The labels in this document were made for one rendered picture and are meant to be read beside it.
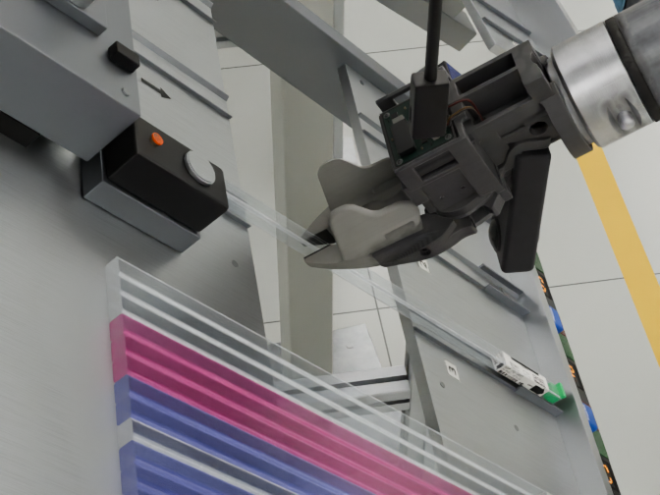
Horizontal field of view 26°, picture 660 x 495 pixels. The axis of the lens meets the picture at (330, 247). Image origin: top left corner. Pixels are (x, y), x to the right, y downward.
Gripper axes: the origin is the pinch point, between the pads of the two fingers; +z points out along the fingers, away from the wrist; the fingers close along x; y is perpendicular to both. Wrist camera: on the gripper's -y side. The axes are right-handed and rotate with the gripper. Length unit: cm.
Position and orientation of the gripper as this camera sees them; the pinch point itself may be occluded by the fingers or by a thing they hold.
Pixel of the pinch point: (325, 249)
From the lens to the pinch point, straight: 101.6
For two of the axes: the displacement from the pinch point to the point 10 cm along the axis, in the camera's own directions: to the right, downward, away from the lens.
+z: -8.6, 4.3, 2.7
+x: 1.6, 7.3, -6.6
